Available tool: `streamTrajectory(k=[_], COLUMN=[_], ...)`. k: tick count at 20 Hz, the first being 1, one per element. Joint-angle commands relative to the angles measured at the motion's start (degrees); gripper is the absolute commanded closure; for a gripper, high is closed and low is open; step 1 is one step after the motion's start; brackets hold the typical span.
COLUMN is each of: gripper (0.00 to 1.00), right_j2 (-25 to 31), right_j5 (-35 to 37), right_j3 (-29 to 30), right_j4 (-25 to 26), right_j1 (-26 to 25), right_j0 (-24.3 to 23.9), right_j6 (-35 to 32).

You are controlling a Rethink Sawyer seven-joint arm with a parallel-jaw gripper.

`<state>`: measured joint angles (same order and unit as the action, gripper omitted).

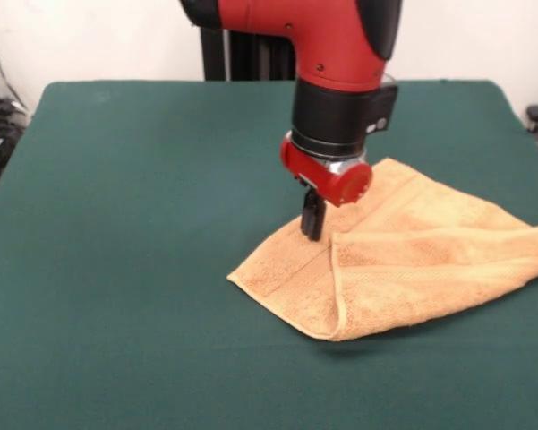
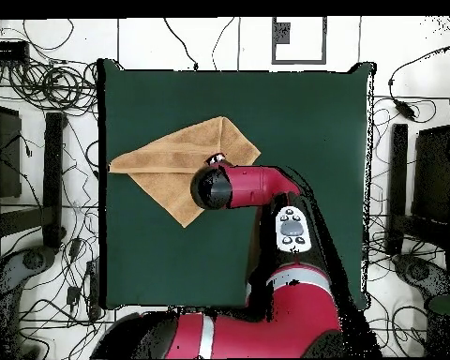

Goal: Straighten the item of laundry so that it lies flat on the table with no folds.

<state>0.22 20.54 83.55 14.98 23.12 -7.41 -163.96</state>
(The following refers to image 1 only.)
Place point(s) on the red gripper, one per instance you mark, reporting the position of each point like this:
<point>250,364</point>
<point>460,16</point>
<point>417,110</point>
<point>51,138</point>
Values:
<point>335,186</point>

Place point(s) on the orange terry towel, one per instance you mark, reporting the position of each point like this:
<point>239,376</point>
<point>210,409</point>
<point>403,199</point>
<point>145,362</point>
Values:
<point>407,277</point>

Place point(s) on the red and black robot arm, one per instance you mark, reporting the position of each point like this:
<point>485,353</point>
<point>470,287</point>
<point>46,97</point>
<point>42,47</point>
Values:
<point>331,45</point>

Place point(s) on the dark green tablecloth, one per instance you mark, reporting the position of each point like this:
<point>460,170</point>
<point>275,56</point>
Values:
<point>116,269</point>

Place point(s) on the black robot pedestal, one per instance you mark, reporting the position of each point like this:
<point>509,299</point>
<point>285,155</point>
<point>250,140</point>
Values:
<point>259,58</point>

